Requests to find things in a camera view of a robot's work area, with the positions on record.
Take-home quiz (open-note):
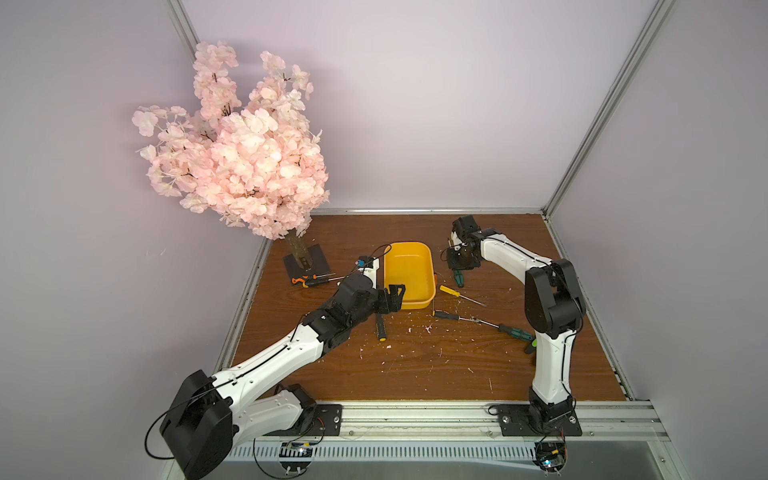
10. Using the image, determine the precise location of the black yellow dotted screwdriver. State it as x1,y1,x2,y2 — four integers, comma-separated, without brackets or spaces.
375,313,387,342

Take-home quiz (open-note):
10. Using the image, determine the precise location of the yellow handled flathead screwdriver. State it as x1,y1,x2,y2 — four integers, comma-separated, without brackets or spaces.
438,285,486,307

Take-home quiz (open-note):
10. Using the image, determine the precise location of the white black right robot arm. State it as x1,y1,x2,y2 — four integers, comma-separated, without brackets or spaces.
447,215,585,432

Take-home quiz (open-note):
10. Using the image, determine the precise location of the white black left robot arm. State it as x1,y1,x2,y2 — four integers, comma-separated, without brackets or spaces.
153,272,407,479

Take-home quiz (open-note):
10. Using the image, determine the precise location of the yellow plastic storage box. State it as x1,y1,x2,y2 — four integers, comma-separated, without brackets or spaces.
383,241,436,310

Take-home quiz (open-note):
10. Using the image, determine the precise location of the black yellow long screwdriver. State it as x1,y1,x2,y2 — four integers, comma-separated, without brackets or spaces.
432,310,499,329

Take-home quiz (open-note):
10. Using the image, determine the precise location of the small black precision screwdriver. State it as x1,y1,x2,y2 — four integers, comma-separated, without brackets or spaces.
303,276,344,288

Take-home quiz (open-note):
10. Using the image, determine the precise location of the small orange precision screwdriver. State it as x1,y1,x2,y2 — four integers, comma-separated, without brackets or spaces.
291,273,332,285

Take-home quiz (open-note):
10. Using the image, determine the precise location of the green black work glove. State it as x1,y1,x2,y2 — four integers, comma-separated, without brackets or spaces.
524,339,537,355

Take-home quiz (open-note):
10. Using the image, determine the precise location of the left controller board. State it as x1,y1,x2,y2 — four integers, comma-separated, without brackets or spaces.
278,442,315,478

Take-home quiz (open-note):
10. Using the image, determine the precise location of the controller board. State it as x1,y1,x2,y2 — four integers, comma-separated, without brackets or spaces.
278,442,315,478
533,441,567,474

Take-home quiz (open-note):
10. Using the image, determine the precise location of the pink artificial blossom tree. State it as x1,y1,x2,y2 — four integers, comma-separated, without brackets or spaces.
132,41,330,240

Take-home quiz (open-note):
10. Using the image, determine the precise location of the right controller board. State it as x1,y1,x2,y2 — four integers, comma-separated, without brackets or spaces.
533,441,567,474

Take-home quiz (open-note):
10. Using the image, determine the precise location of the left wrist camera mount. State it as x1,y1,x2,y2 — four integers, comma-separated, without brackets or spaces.
356,256,380,288

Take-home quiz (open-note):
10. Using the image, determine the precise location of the small green handled screwdriver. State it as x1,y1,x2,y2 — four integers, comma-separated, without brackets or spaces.
497,324,535,343

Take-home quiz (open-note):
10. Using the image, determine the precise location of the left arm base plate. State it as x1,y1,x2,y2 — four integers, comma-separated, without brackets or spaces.
266,404,343,437

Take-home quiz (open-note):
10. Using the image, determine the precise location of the aluminium front rail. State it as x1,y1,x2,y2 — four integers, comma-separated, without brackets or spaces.
308,400,669,442

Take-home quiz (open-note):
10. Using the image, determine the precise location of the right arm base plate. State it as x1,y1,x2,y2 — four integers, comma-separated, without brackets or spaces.
487,403,583,437

